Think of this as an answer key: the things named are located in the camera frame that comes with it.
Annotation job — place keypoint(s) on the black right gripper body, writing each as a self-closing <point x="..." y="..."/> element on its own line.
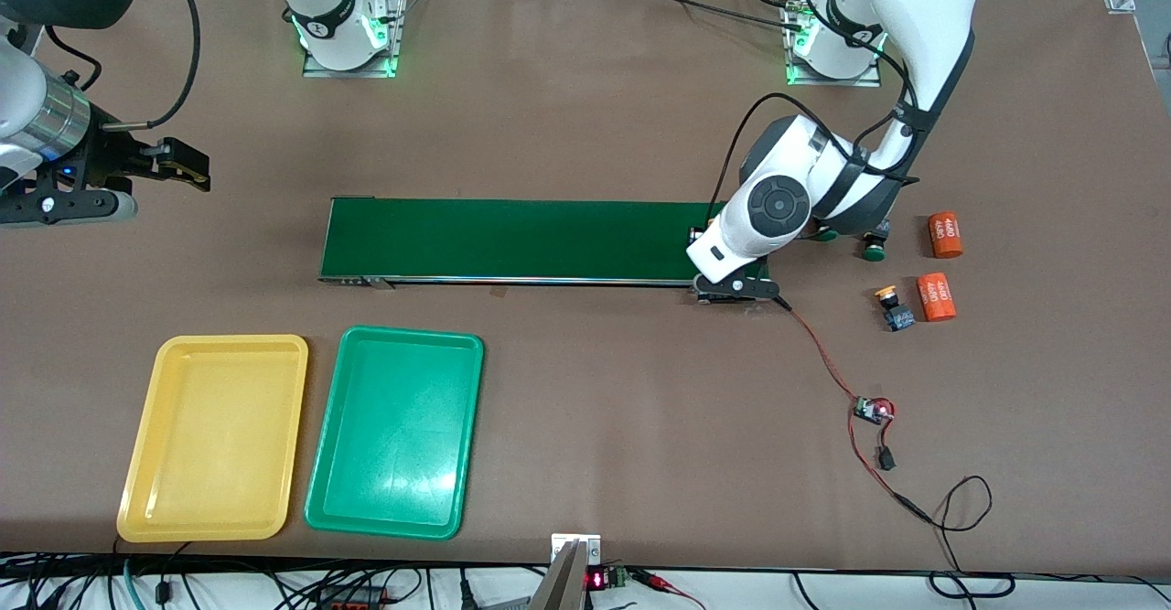
<point x="112" y="161"/>

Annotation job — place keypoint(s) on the green push button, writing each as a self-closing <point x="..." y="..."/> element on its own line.
<point x="875" y="251"/>
<point x="828" y="236"/>

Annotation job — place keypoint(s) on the yellow push button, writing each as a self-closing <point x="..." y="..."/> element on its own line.
<point x="897" y="317"/>

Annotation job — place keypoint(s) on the orange cylinder battery cell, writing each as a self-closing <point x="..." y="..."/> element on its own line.
<point x="945" y="235"/>
<point x="936" y="297"/>

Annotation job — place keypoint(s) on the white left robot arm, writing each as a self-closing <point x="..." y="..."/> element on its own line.
<point x="924" y="6"/>

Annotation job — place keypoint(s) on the green conveyor belt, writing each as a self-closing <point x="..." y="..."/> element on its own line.
<point x="512" y="240"/>

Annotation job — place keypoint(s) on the small green circuit board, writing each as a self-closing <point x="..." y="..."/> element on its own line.
<point x="869" y="411"/>

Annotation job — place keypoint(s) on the yellow plastic tray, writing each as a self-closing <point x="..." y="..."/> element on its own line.
<point x="210" y="445"/>

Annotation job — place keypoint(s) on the green plastic tray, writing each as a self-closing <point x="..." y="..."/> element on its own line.
<point x="393" y="436"/>

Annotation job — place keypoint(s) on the red clip lead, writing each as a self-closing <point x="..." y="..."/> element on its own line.
<point x="668" y="584"/>

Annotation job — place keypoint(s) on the red digit display module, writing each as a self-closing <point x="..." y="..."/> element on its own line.
<point x="596" y="579"/>

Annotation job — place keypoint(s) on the black power strip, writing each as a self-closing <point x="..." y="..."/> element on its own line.
<point x="352" y="597"/>

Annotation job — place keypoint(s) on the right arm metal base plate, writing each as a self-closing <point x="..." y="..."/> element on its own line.
<point x="316" y="69"/>

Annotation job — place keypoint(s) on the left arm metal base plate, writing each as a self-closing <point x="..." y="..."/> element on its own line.
<point x="869" y="81"/>

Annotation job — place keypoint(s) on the silver camera mount pole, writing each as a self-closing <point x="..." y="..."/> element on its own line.
<point x="563" y="583"/>

